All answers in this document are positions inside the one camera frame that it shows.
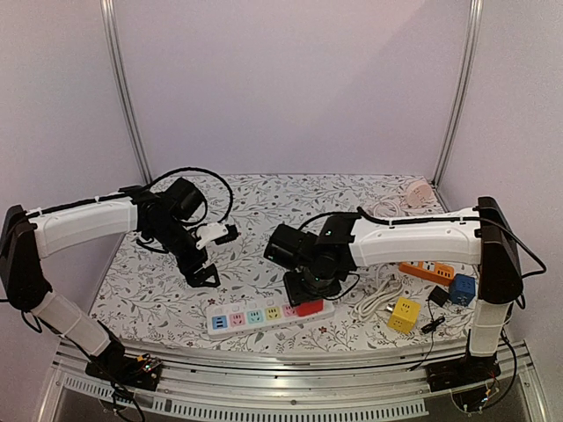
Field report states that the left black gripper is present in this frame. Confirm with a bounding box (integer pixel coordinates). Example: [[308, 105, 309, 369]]
[[149, 219, 221, 287]]

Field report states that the red cube socket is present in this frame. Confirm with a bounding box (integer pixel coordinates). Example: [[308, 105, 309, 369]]
[[295, 299, 324, 317]]

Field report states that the white multicolour power strip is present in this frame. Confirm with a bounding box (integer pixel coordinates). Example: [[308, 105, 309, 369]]
[[206, 298, 335, 339]]

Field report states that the yellow cube socket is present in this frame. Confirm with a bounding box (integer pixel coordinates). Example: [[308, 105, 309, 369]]
[[387, 297, 420, 334]]

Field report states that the pink round power socket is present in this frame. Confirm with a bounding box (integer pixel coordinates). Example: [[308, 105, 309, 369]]
[[405, 180, 434, 207]]

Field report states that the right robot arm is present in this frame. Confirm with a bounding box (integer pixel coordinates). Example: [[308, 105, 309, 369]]
[[264, 197, 525, 383]]

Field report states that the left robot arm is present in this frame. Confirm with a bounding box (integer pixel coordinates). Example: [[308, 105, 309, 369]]
[[1, 178, 230, 382]]

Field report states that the floral table cloth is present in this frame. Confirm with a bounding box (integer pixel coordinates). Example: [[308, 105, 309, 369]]
[[90, 175, 472, 354]]

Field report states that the black power adapter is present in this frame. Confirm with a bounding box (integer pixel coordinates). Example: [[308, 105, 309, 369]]
[[428, 286, 450, 308]]

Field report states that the orange USB power strip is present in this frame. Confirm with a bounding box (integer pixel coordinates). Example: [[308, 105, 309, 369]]
[[398, 261, 455, 286]]

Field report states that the blue cube socket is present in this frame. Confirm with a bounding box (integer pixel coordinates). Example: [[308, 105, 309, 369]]
[[449, 273, 476, 307]]

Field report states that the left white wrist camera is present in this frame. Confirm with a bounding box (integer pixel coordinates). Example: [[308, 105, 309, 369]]
[[195, 222, 239, 250]]

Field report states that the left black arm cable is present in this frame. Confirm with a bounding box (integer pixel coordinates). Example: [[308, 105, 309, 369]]
[[135, 166, 235, 256]]

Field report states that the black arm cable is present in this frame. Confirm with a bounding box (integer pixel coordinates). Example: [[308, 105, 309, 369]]
[[298, 206, 548, 309], [135, 166, 235, 256]]

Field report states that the white coiled cable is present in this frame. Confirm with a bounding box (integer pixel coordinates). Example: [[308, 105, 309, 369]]
[[354, 266, 408, 321]]

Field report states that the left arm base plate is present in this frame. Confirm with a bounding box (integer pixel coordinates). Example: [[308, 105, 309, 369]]
[[85, 353, 163, 391]]

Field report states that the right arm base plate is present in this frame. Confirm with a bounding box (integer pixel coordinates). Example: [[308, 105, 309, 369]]
[[425, 356, 501, 392]]

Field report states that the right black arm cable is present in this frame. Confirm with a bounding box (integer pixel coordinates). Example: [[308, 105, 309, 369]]
[[298, 206, 548, 309]]

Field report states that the left aluminium frame post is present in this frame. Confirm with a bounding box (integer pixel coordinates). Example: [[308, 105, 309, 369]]
[[99, 0, 153, 183]]

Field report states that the aluminium frame post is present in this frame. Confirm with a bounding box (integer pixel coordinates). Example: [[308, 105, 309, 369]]
[[99, 0, 153, 183], [432, 0, 484, 190]]

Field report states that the right aluminium frame post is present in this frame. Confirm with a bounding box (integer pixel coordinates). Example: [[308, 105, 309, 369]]
[[432, 0, 484, 190]]

